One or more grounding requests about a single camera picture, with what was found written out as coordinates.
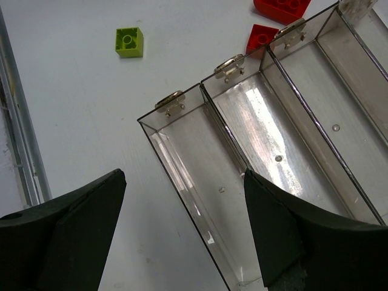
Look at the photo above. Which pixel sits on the clear bin farthest back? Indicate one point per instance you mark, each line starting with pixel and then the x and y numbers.
pixel 355 39

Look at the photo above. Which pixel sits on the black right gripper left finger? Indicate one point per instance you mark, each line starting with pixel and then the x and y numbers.
pixel 62 244

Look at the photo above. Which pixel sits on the lime green square lego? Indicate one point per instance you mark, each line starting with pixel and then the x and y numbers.
pixel 129 42

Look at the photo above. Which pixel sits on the red long lego brick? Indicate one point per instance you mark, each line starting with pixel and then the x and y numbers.
pixel 282 11

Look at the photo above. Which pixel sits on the clear bin nearest front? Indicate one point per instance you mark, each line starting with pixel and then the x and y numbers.
pixel 207 173

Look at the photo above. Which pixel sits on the red small square lego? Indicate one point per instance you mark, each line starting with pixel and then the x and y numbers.
pixel 259 38

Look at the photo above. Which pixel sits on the clear bin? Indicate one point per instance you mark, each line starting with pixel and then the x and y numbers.
pixel 207 173
pixel 276 138
pixel 355 39
pixel 326 98

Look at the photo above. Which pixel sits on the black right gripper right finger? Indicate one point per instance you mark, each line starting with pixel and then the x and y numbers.
pixel 303 247

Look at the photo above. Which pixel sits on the aluminium table edge rail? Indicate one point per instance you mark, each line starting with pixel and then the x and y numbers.
pixel 30 172

